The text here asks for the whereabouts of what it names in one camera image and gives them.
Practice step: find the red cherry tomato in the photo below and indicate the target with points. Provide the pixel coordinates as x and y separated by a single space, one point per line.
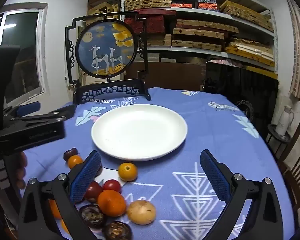
112 185

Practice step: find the person's left hand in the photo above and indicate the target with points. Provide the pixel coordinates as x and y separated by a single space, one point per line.
22 165

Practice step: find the round deer embroidery screen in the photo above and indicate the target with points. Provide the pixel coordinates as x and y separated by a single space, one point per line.
105 50

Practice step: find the brown wooden board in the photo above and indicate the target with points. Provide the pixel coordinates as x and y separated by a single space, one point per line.
165 75

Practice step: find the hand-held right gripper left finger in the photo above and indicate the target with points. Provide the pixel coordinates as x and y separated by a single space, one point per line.
86 177

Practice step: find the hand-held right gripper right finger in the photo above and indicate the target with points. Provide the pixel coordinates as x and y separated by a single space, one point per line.
215 177

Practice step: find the dark red tomato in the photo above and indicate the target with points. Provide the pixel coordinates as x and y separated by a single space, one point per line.
93 191

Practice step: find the white plate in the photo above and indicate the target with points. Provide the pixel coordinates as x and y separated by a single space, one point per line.
140 132

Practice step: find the blue printed tablecloth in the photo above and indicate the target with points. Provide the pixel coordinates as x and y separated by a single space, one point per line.
215 130

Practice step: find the pink cloth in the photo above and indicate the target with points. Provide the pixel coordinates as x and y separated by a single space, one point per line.
225 62

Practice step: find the large black panel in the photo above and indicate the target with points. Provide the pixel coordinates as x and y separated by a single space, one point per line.
240 85

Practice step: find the dark red wooden chest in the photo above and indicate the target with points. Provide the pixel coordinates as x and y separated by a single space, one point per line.
150 23

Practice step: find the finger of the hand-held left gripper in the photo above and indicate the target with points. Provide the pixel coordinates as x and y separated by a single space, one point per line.
28 108
65 112

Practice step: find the round deer screen ornament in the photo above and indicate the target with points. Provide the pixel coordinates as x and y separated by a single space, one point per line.
143 78

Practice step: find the wooden chair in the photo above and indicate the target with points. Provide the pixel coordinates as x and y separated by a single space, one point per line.
297 160

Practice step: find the window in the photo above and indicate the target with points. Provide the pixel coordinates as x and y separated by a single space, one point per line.
20 55

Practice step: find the blue patterned box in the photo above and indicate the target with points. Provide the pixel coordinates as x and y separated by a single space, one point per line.
207 0

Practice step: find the round metal tray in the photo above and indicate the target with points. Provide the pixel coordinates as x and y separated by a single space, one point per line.
273 130

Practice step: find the white metal shelving unit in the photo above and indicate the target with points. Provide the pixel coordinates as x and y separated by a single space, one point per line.
210 13

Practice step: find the tan round fruit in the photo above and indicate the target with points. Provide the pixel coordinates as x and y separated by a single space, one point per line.
141 212

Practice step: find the small dark brown jujube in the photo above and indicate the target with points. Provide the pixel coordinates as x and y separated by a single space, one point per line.
70 153

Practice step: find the orange red box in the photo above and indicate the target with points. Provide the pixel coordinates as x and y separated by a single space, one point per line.
182 5
207 6

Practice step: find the stack of yellow flat boxes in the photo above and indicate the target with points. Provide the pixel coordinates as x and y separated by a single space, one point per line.
252 52

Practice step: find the white thermos jug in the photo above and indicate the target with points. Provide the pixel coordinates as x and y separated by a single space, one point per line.
283 122

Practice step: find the yellow orange citrus fruit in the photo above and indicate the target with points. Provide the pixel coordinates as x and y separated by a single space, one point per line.
127 171

